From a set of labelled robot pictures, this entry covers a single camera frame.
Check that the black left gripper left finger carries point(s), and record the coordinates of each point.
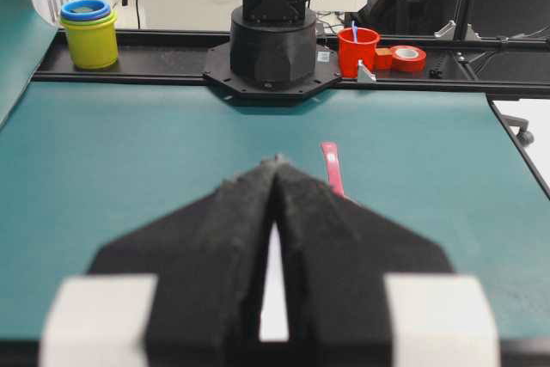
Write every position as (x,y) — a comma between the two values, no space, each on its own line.
(210,261)

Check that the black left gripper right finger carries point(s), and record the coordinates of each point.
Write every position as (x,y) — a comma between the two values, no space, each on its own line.
(335,254)

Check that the pink plastic spoon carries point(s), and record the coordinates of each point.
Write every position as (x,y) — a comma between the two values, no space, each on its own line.
(330,154)

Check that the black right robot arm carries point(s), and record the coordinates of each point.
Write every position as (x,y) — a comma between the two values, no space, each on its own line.
(272,48)

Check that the orange wooden block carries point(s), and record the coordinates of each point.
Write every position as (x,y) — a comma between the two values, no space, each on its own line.
(383,59)

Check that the red plastic cup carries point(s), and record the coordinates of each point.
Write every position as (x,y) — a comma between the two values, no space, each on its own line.
(351,51)

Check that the red tape roll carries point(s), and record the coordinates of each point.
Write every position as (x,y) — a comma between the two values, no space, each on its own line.
(408,58)

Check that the chair caster wheel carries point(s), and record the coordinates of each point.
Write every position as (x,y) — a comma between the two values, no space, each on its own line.
(524,136)

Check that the blue white stick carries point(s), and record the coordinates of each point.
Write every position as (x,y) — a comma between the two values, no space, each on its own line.
(355,28)

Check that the yellow green stacked cups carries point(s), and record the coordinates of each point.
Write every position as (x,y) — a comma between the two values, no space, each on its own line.
(92,44)

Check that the blue stacked cup rim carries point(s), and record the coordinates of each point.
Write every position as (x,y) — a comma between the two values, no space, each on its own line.
(85,10)

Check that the silver corner bracket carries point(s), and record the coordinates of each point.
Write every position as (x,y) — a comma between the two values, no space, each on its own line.
(364,75)

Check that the black aluminium frame rail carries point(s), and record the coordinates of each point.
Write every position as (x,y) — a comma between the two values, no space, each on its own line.
(501,69)

